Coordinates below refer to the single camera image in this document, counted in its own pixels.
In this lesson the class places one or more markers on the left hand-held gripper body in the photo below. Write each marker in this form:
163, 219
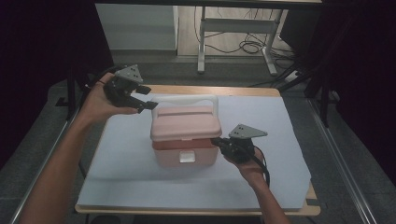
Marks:
121, 91

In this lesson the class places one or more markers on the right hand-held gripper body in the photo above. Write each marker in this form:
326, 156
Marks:
238, 151

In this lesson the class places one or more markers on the person's right hand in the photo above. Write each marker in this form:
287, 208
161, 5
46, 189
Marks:
252, 169

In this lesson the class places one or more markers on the person's left hand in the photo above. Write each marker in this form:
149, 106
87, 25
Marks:
96, 104

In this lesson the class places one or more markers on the black metal stand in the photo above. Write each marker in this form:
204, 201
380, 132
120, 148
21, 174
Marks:
324, 102
71, 93

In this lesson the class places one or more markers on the white table cover sheet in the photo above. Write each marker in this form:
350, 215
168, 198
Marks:
124, 155

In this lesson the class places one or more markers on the white panel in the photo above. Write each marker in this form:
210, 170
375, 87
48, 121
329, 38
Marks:
137, 26

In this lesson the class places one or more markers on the dark curtain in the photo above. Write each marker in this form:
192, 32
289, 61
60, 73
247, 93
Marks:
367, 77
37, 62

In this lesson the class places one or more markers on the white power strip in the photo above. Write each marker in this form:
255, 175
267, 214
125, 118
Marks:
293, 75

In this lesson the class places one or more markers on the metal floor rail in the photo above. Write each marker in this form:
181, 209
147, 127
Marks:
31, 189
339, 158

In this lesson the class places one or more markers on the white metal desk frame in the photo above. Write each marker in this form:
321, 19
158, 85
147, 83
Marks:
236, 25

